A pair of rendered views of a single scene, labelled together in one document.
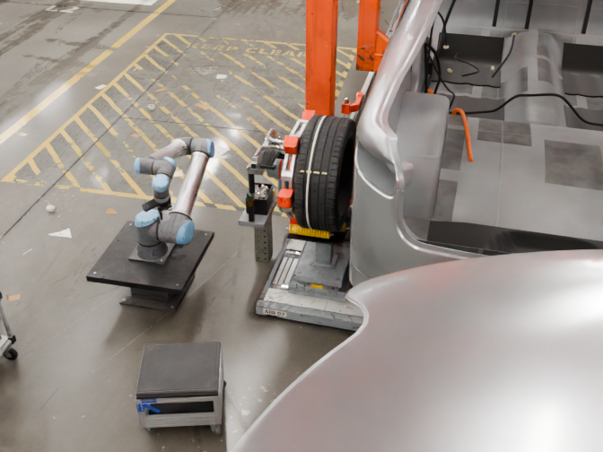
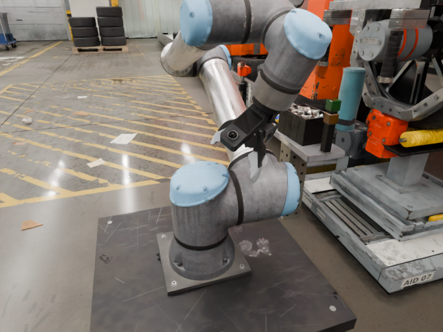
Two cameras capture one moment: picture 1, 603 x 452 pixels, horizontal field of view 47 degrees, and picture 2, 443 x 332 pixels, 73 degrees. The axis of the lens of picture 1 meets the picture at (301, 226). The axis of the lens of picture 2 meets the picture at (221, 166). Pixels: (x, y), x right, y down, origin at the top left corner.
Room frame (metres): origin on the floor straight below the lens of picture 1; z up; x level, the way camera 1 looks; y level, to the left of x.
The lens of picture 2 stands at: (2.80, 1.20, 0.94)
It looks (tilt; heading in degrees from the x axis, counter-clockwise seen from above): 27 degrees down; 330
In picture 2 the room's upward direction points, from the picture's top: straight up
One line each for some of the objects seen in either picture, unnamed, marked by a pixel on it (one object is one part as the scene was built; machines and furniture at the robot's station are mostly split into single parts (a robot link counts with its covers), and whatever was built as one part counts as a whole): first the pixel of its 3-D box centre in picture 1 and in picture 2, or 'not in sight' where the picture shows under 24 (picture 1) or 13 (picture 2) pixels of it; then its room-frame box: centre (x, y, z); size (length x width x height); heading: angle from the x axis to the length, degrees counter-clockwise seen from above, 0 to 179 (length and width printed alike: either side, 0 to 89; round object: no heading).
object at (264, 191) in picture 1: (259, 197); (304, 122); (3.71, 0.27, 0.52); 0.20 x 0.14 x 0.13; 171
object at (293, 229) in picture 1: (310, 230); (430, 136); (3.34, -0.05, 0.51); 0.29 x 0.06 x 0.06; 76
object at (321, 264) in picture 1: (325, 247); (407, 164); (3.44, -0.15, 0.32); 0.40 x 0.30 x 0.28; 166
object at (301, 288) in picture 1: (325, 268); (391, 195); (3.47, -0.15, 0.13); 0.50 x 0.36 x 0.10; 166
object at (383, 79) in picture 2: (251, 183); (391, 55); (3.37, 0.29, 0.83); 0.04 x 0.04 x 0.16
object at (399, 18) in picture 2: (256, 168); (409, 18); (3.37, 0.26, 0.93); 0.09 x 0.05 x 0.05; 76
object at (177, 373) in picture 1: (182, 389); not in sight; (2.41, 0.61, 0.17); 0.43 x 0.36 x 0.34; 94
